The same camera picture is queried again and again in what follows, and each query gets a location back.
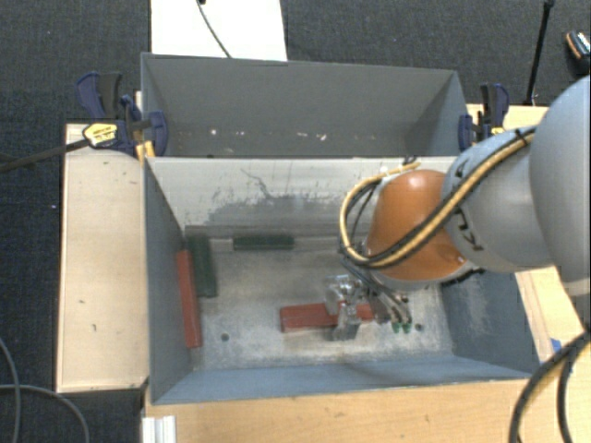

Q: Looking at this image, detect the red-brown flat block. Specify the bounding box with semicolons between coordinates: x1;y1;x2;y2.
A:
278;302;375;334
175;248;205;350

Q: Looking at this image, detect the dark green flat block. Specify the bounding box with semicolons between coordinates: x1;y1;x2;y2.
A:
186;233;220;300
231;233;296;252

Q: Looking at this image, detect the grey metal bin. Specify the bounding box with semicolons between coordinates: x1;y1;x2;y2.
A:
139;52;541;406

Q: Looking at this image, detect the pale wood flat board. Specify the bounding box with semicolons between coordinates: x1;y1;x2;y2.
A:
54;122;151;394

